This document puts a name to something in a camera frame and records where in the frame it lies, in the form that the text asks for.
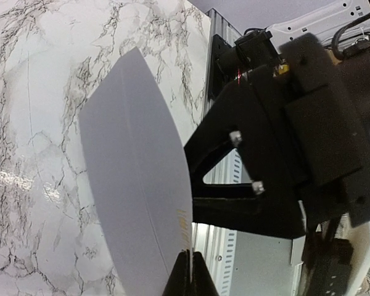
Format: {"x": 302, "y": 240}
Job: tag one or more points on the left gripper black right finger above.
{"x": 202, "y": 283}

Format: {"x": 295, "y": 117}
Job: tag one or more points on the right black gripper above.
{"x": 300, "y": 122}

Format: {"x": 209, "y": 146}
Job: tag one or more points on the aluminium front table rail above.
{"x": 241, "y": 263}

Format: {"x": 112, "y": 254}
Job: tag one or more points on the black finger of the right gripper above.
{"x": 238, "y": 207}

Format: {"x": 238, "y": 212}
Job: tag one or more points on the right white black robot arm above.
{"x": 337, "y": 27}

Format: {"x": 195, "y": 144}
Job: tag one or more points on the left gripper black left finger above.
{"x": 179, "y": 281}

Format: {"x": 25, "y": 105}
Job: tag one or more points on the grey paper envelope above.
{"x": 138, "y": 175}

